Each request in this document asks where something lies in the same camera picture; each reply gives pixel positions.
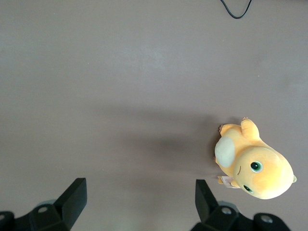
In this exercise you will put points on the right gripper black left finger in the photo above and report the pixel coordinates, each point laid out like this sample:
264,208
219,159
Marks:
65,211

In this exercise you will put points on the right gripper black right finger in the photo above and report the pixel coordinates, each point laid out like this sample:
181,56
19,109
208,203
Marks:
211,216

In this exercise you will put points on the white paper plush tag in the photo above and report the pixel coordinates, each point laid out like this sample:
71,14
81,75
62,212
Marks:
226,181

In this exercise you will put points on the yellow plush toy animal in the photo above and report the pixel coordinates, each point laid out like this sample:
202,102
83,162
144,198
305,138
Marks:
264,168

